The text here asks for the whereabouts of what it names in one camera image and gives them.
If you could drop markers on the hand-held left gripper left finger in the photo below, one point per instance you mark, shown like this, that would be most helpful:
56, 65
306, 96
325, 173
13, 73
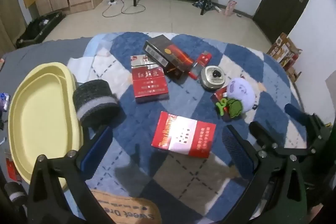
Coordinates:
95, 153

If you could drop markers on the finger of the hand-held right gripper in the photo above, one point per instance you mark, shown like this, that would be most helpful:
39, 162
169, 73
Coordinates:
296, 111
260, 134

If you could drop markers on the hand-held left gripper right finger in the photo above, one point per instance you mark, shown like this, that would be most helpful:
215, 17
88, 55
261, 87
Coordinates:
236, 153

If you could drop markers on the purple plush toy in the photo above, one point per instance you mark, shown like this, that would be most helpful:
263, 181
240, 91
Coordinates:
241, 90

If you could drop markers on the black foam roller grey stripe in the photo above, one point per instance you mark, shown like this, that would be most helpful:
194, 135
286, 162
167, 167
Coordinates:
94, 100
15, 192

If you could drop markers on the red white cigarette carton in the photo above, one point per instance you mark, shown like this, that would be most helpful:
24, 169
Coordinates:
183, 134

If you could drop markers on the yellow plastic basin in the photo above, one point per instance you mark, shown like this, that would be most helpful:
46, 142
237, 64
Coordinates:
39, 113

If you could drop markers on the round metal tin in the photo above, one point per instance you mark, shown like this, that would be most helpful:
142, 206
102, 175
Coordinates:
210, 79

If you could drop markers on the red silver cigarette carton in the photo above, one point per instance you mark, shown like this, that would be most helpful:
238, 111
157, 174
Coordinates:
149, 85

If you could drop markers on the red clear pen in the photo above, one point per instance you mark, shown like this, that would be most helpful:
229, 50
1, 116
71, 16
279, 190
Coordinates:
194, 72

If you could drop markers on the dark brown cigarette carton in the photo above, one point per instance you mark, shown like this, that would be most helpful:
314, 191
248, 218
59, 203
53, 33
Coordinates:
170, 52

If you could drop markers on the green hair clip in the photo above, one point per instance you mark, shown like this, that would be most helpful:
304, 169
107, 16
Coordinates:
221, 106

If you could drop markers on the blue plaid blanket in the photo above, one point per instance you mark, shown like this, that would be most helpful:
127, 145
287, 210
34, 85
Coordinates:
131, 119

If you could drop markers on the red card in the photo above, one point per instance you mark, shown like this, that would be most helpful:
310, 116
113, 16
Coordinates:
220, 94

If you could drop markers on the printed cardboard box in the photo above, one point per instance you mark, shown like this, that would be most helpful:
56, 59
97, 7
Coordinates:
282, 49

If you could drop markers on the small red box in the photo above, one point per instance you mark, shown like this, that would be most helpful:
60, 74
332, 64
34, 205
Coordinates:
11, 169

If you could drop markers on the blue printed packet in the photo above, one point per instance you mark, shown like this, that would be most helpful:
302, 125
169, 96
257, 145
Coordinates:
4, 100

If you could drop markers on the white tube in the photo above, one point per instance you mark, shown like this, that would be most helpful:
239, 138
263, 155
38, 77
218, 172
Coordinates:
218, 8

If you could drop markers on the small pink box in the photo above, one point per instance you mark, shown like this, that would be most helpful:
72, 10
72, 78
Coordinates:
1, 64

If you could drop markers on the black suitcase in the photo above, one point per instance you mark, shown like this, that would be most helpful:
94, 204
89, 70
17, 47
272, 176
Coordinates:
34, 32

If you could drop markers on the pile of clothes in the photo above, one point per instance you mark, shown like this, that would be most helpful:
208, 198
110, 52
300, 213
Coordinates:
206, 5

